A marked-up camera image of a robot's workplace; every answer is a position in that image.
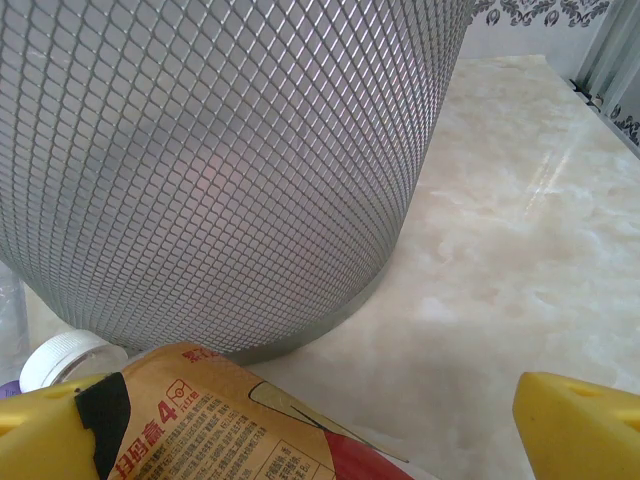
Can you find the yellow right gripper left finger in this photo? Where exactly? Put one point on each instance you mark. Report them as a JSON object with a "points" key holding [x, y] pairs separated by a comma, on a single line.
{"points": [[40, 435]]}

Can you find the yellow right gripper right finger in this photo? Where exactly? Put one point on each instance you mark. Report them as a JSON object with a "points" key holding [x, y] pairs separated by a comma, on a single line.
{"points": [[585, 435]]}

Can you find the tan red label tea bottle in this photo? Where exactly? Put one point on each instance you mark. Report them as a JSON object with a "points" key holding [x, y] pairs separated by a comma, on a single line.
{"points": [[225, 425]]}

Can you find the grey metal mesh bin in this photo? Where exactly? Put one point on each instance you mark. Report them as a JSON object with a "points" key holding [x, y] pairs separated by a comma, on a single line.
{"points": [[225, 175]]}

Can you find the aluminium frame post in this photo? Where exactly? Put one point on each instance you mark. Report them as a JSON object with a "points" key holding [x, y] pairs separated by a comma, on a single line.
{"points": [[600, 40]]}

